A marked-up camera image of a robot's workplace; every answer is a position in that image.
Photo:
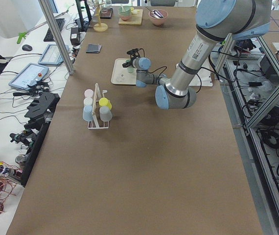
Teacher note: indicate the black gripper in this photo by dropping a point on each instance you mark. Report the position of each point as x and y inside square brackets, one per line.
[129, 63]

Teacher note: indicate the green cup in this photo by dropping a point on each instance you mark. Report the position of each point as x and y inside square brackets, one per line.
[130, 69]

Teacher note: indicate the cream rabbit tray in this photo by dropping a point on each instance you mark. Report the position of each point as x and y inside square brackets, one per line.
[120, 75]

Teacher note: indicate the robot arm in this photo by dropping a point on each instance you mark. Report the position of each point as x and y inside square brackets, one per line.
[215, 19]

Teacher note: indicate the yellow cup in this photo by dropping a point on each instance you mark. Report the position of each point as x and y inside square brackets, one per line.
[104, 102]

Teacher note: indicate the pink cup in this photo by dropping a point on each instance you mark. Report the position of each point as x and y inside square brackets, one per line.
[89, 93]

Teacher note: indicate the grey cup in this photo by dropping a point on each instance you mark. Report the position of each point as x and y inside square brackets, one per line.
[105, 114]

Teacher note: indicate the cream white cup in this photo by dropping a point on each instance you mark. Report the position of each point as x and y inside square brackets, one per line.
[88, 101]

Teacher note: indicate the light blue cup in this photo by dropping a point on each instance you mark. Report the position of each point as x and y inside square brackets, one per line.
[87, 113]

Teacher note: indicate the grey folded cloth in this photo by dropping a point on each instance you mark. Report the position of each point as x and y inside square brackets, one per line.
[93, 48]

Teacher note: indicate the wooden cutting board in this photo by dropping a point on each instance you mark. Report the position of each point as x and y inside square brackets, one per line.
[135, 19]

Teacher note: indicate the wooden mug tree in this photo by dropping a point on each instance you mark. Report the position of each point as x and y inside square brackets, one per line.
[99, 26]

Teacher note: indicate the pink ribbed bowl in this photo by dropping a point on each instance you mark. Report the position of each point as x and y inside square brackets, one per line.
[155, 20]

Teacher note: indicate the stacked green bowls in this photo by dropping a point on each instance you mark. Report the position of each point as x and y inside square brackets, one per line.
[124, 12]

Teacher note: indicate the metal ice scoop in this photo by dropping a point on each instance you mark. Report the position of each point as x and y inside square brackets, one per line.
[155, 13]

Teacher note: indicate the blue teach pendant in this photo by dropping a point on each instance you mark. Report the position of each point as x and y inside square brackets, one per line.
[51, 56]
[29, 76]

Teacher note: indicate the black computer mouse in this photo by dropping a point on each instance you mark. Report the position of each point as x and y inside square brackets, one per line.
[27, 47]

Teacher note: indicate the white wire cup rack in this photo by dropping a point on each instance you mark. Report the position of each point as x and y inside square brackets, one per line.
[97, 123]

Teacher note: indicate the aluminium frame post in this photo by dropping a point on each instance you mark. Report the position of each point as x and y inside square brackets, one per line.
[49, 16]

